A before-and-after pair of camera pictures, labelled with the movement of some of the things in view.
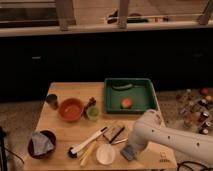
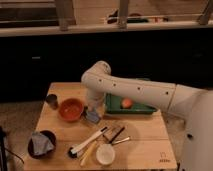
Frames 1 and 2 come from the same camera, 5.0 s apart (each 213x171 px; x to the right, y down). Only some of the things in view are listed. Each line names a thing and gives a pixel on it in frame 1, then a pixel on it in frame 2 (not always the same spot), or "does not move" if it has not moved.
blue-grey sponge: x=128 y=152 → x=92 y=116
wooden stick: x=87 y=152 does not move
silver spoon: x=121 y=141 does not move
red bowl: x=71 y=109 does not move
